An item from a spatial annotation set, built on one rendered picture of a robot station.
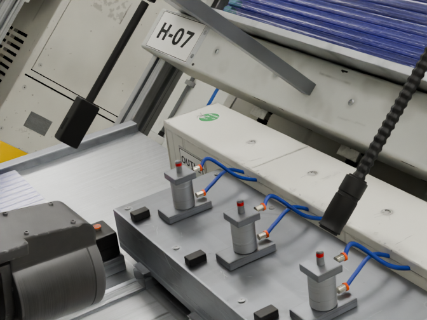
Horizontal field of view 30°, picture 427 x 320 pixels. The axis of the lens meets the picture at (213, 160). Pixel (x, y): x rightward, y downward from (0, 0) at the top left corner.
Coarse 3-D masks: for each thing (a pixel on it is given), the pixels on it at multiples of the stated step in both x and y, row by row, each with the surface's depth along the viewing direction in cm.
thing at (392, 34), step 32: (256, 0) 97; (288, 0) 92; (320, 0) 89; (352, 0) 85; (384, 0) 81; (416, 0) 78; (320, 32) 87; (352, 32) 83; (384, 32) 79; (416, 32) 76
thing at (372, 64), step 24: (168, 0) 111; (216, 0) 106; (168, 24) 115; (192, 24) 111; (240, 24) 98; (264, 24) 93; (168, 48) 113; (192, 48) 108; (312, 48) 87; (336, 48) 83; (384, 72) 79; (408, 72) 74
